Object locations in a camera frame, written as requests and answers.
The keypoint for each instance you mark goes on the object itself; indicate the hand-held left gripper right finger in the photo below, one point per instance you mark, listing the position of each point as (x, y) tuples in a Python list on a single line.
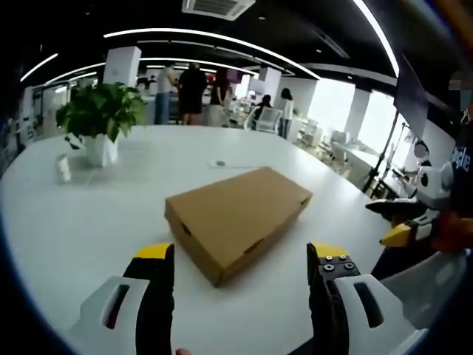
[(384, 314)]

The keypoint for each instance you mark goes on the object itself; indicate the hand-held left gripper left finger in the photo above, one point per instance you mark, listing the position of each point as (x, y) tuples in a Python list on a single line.
[(111, 318)]

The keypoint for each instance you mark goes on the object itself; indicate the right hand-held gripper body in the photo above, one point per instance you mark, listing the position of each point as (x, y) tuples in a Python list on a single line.
[(436, 186)]

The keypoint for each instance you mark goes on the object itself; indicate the brown cardboard shoe box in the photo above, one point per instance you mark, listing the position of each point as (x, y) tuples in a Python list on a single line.
[(236, 211)]

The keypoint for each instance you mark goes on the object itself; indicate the person's right hand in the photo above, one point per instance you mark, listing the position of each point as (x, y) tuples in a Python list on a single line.
[(454, 233)]

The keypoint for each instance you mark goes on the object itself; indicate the person's left hand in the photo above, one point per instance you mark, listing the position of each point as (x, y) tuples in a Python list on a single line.
[(183, 351)]

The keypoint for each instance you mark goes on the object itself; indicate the person's dark printed shirt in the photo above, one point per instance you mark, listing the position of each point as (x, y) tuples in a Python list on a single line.
[(463, 162)]

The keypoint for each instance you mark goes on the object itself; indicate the grey chair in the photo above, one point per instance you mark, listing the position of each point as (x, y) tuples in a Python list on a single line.
[(425, 288)]

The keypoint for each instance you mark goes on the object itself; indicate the black tripod stand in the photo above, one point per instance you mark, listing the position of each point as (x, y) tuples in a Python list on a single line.
[(384, 159)]

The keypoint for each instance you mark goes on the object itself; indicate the white office desk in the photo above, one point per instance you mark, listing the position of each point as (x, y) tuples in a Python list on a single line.
[(358, 157)]

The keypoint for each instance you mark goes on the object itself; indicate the dark hanging panel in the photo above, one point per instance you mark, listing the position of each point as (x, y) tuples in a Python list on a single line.
[(410, 96)]

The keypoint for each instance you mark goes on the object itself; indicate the white mesh office chair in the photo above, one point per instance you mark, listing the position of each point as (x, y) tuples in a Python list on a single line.
[(269, 119)]

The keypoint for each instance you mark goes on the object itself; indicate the long ceiling light strip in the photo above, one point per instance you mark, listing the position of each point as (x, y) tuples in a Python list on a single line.
[(380, 33), (38, 66), (207, 36)]

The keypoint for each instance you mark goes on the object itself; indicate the green potted plant white pot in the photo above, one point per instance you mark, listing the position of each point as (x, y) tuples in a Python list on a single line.
[(99, 111)]

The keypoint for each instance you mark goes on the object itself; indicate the ceiling air conditioner vent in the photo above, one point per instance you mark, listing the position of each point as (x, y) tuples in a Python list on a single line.
[(218, 8)]

